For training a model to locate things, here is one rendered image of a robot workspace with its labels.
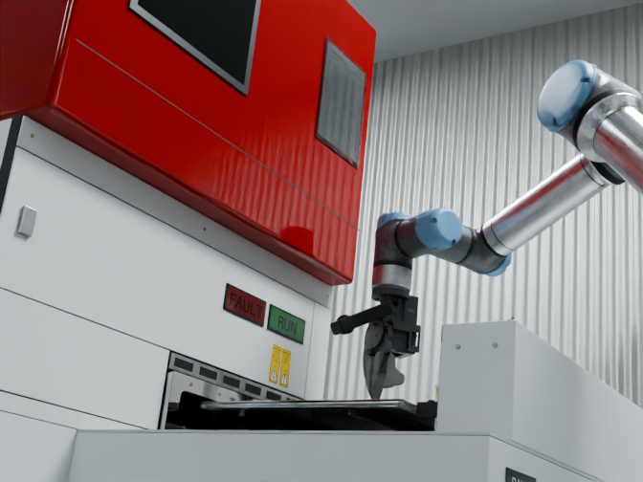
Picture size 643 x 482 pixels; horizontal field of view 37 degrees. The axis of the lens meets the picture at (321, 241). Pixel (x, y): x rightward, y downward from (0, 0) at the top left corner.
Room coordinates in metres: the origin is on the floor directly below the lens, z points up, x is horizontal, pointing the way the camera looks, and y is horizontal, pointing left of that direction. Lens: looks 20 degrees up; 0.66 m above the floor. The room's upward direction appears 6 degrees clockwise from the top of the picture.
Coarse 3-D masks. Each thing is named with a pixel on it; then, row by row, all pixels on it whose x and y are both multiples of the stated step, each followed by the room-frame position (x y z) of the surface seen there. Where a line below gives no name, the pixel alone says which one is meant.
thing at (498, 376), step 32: (512, 320) 1.06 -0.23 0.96; (448, 352) 1.10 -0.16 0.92; (480, 352) 1.08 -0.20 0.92; (512, 352) 1.06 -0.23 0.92; (544, 352) 1.13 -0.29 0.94; (448, 384) 1.10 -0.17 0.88; (480, 384) 1.08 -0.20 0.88; (512, 384) 1.06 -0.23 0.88; (544, 384) 1.14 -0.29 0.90; (576, 384) 1.23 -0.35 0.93; (448, 416) 1.10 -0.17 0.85; (480, 416) 1.08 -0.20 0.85; (512, 416) 1.06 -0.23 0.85; (544, 416) 1.14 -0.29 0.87; (576, 416) 1.23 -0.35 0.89; (608, 416) 1.34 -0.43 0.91; (640, 416) 1.48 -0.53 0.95; (544, 448) 1.14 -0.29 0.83; (576, 448) 1.23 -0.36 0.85; (608, 448) 1.34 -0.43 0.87; (640, 448) 1.48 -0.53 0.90; (608, 480) 1.34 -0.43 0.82; (640, 480) 1.48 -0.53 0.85
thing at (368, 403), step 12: (204, 408) 1.51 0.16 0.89; (216, 408) 1.50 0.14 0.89; (228, 408) 1.49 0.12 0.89; (240, 408) 1.47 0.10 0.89; (252, 408) 1.46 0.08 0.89; (264, 408) 1.45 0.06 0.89; (276, 408) 1.44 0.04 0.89; (288, 408) 1.42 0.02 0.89; (300, 408) 1.41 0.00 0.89; (312, 408) 1.40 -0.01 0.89; (324, 408) 1.39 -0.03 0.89; (336, 408) 1.38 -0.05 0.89; (348, 408) 1.36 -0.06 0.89; (360, 408) 1.35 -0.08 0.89; (372, 408) 1.34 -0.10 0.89; (384, 408) 1.33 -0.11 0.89; (396, 408) 1.32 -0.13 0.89
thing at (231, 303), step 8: (232, 288) 1.60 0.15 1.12; (232, 296) 1.60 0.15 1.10; (240, 296) 1.62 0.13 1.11; (248, 296) 1.64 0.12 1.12; (232, 304) 1.60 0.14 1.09; (240, 304) 1.62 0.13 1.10; (248, 304) 1.64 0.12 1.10; (256, 304) 1.66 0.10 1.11; (264, 304) 1.68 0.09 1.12; (240, 312) 1.63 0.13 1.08; (248, 312) 1.64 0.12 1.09; (256, 312) 1.66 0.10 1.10; (256, 320) 1.67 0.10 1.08
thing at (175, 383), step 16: (176, 384) 1.50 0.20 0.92; (192, 384) 1.53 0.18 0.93; (208, 384) 1.56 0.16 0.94; (176, 400) 1.51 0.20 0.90; (208, 400) 1.59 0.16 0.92; (224, 400) 1.60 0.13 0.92; (240, 400) 1.64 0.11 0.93; (256, 400) 1.67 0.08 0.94; (160, 416) 1.50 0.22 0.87; (176, 416) 1.51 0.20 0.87
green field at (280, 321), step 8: (272, 312) 1.70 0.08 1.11; (280, 312) 1.72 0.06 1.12; (272, 320) 1.70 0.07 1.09; (280, 320) 1.72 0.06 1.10; (288, 320) 1.74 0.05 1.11; (296, 320) 1.76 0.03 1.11; (280, 328) 1.73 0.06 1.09; (288, 328) 1.75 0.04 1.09; (296, 328) 1.77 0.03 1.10; (296, 336) 1.77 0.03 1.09
